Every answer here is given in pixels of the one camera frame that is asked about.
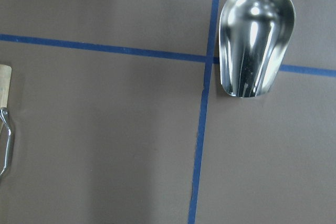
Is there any wooden cutting board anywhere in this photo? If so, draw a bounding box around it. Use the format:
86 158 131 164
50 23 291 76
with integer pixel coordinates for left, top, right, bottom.
1 65 14 178

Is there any metal scoop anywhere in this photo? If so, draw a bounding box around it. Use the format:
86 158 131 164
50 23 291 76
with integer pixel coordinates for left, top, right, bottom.
218 0 296 98

